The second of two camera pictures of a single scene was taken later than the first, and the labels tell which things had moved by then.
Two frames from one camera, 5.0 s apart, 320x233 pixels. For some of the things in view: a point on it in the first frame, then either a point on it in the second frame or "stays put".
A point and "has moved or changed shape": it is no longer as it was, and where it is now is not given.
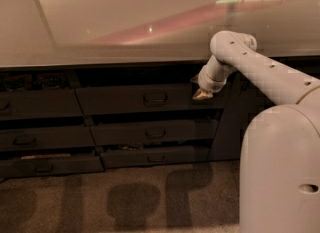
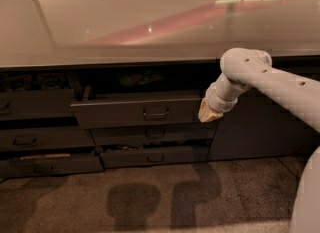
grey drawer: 155,132 stays put
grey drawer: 39,104 stays put
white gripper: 209,84 to 216,102
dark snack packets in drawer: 42,81 stays put
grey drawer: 46,138 stays put
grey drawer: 146,98 has moved or changed shape
